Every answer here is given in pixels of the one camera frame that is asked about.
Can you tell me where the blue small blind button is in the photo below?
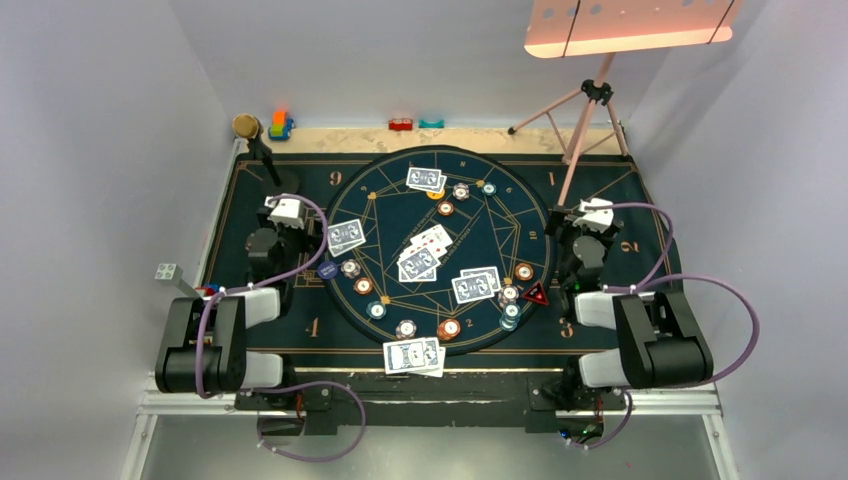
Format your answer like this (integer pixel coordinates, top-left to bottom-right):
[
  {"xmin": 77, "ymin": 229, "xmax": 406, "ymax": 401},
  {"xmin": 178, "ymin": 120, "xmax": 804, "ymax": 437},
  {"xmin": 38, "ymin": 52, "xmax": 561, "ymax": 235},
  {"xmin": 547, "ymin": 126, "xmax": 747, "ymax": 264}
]
[{"xmin": 316, "ymin": 261, "xmax": 339, "ymax": 280}]

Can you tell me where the blue card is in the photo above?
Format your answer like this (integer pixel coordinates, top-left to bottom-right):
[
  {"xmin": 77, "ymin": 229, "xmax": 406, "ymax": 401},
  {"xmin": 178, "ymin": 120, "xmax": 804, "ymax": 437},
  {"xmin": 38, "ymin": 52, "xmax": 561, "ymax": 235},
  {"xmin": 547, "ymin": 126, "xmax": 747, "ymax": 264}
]
[
  {"xmin": 451, "ymin": 273, "xmax": 495, "ymax": 305},
  {"xmin": 328, "ymin": 219, "xmax": 366, "ymax": 255},
  {"xmin": 406, "ymin": 167, "xmax": 442, "ymax": 192}
]

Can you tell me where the white purple poker chip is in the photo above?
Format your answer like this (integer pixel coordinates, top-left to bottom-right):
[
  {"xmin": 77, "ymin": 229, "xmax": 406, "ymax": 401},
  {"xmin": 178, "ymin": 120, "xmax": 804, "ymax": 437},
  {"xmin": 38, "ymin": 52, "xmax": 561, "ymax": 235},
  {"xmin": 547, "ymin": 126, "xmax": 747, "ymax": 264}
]
[{"xmin": 340, "ymin": 259, "xmax": 362, "ymax": 279}]

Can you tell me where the red triangular dealer button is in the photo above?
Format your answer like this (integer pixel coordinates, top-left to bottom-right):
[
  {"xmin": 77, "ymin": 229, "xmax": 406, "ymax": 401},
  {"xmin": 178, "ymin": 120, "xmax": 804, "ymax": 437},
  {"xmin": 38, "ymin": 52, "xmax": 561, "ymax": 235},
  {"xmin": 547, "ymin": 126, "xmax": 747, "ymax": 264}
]
[{"xmin": 521, "ymin": 281, "xmax": 549, "ymax": 306}]

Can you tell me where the orange poker chip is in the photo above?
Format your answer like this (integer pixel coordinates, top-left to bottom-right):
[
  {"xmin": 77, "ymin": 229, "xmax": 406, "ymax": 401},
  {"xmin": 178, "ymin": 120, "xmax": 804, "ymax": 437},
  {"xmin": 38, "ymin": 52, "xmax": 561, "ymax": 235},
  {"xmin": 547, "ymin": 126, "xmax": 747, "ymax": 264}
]
[{"xmin": 353, "ymin": 277, "xmax": 374, "ymax": 295}]

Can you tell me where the nine of diamonds card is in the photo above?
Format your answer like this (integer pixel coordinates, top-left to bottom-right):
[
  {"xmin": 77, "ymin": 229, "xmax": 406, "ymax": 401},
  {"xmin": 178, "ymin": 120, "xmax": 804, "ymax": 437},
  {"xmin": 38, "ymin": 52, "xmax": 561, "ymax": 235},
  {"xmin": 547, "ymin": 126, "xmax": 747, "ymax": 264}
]
[{"xmin": 399, "ymin": 240, "xmax": 453, "ymax": 260}]

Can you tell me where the ace of spades card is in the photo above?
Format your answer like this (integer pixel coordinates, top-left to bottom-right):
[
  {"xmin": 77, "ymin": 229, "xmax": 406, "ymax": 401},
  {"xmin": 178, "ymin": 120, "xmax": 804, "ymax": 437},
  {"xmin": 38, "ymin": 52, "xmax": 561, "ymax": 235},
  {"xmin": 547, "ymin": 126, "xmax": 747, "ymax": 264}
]
[{"xmin": 410, "ymin": 224, "xmax": 452, "ymax": 247}]

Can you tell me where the face down card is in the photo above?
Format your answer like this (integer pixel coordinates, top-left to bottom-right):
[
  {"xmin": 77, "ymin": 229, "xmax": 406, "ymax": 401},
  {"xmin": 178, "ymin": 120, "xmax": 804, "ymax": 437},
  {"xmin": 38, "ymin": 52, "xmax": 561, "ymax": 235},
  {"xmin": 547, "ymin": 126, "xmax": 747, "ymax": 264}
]
[{"xmin": 397, "ymin": 247, "xmax": 442, "ymax": 283}]

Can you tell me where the blue playing card deck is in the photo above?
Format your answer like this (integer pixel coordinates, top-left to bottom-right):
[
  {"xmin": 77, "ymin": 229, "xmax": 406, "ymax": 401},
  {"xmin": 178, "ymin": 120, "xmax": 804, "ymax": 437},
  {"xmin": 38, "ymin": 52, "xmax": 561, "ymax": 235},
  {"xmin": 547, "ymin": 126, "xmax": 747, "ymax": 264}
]
[{"xmin": 382, "ymin": 337, "xmax": 442, "ymax": 375}]

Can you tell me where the four of clubs card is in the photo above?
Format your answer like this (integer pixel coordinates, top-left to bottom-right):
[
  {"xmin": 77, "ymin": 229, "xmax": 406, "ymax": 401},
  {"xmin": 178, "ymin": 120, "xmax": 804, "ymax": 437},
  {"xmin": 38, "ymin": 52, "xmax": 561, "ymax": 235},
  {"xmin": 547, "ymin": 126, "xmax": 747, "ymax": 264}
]
[{"xmin": 418, "ymin": 346, "xmax": 446, "ymax": 378}]

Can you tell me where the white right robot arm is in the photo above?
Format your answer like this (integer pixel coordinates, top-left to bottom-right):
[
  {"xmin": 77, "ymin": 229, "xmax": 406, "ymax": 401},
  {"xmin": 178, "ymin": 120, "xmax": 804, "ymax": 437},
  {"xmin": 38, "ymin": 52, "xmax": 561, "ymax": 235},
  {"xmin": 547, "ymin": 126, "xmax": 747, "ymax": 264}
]
[{"xmin": 545, "ymin": 206, "xmax": 714, "ymax": 407}]

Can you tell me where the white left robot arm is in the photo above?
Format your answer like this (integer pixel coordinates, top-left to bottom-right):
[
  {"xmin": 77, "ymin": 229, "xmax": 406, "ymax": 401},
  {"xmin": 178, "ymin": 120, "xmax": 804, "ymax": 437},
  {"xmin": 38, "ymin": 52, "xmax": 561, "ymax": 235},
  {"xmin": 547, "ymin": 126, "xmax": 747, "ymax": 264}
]
[{"xmin": 154, "ymin": 213, "xmax": 326, "ymax": 409}]

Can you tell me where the dark green rectangular poker mat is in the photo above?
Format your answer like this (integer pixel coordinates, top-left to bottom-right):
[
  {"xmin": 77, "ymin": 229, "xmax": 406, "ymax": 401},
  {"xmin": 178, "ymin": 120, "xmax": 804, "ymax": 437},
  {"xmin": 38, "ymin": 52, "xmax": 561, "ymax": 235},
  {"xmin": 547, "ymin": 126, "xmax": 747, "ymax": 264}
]
[{"xmin": 247, "ymin": 146, "xmax": 681, "ymax": 370}]

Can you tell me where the colourful lego toy car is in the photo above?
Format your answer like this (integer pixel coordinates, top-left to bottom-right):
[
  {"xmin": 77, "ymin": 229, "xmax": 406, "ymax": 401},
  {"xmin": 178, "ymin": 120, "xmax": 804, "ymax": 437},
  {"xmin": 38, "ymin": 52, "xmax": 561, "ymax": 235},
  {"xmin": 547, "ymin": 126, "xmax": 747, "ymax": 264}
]
[{"xmin": 194, "ymin": 285, "xmax": 219, "ymax": 298}]

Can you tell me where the pink tripod stand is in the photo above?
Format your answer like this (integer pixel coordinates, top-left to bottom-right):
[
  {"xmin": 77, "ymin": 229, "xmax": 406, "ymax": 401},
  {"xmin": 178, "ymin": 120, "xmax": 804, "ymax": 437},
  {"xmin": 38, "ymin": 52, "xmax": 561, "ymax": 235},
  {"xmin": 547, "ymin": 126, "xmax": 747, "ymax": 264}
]
[{"xmin": 507, "ymin": 52, "xmax": 630, "ymax": 208}]

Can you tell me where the round blue poker mat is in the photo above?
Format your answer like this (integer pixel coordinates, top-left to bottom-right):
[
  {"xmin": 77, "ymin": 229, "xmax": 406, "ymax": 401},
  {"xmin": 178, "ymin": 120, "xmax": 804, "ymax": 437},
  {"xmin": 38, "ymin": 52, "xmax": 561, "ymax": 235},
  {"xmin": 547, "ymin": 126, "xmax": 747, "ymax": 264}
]
[{"xmin": 326, "ymin": 146, "xmax": 557, "ymax": 355}]

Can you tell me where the orange blue toy block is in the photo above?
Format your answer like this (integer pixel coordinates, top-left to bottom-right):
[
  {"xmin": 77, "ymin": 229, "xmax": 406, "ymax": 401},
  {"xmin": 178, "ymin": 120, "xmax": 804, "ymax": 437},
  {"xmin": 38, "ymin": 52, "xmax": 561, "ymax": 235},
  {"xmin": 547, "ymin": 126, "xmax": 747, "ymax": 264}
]
[{"xmin": 268, "ymin": 110, "xmax": 294, "ymax": 141}]

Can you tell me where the grey lego brick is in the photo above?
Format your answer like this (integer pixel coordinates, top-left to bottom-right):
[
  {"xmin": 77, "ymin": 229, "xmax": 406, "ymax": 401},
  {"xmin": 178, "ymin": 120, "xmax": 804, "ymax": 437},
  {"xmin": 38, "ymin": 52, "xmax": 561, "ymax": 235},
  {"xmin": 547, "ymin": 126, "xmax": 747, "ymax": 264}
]
[{"xmin": 154, "ymin": 263, "xmax": 199, "ymax": 297}]

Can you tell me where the gold round microphone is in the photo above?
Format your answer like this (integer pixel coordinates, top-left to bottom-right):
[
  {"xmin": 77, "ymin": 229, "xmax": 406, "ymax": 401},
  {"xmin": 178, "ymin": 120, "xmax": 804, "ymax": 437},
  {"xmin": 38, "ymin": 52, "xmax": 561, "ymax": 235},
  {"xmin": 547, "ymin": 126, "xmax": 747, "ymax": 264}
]
[{"xmin": 231, "ymin": 113, "xmax": 263, "ymax": 140}]

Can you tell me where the orange chip stack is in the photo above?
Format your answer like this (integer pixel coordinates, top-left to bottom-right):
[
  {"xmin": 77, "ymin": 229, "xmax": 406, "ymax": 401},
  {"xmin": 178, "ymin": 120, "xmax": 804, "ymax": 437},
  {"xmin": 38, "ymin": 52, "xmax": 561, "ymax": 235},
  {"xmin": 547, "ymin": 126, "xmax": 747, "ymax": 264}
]
[{"xmin": 437, "ymin": 318, "xmax": 461, "ymax": 341}]

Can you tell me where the red toy block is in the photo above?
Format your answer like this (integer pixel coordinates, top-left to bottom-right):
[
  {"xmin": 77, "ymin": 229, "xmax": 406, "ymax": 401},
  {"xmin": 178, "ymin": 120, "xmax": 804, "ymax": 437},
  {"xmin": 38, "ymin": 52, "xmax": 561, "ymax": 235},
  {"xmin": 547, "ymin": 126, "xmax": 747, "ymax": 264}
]
[{"xmin": 387, "ymin": 118, "xmax": 415, "ymax": 131}]

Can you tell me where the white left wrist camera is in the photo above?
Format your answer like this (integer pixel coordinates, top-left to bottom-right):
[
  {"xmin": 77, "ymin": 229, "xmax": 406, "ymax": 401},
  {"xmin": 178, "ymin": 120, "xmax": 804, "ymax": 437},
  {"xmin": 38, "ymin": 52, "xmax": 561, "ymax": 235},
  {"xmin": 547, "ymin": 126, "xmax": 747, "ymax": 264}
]
[{"xmin": 264, "ymin": 196, "xmax": 306, "ymax": 230}]

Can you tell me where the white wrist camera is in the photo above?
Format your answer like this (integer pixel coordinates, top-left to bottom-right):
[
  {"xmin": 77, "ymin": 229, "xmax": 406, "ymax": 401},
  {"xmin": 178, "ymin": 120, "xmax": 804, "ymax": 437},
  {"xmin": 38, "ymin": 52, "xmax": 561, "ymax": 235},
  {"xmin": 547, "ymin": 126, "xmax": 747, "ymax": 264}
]
[
  {"xmin": 573, "ymin": 198, "xmax": 614, "ymax": 233},
  {"xmin": 264, "ymin": 196, "xmax": 306, "ymax": 230}
]

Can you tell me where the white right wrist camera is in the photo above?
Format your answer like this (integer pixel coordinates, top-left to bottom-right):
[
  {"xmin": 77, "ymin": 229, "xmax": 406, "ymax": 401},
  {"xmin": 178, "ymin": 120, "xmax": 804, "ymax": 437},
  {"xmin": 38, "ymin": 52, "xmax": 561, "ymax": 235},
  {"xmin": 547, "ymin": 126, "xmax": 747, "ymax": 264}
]
[{"xmin": 573, "ymin": 198, "xmax": 614, "ymax": 233}]

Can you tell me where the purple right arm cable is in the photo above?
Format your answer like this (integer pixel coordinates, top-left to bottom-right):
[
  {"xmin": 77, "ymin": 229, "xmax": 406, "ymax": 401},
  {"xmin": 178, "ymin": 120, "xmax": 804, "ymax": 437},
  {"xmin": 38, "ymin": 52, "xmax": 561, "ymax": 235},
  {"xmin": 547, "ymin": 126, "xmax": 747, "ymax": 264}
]
[{"xmin": 582, "ymin": 202, "xmax": 761, "ymax": 391}]

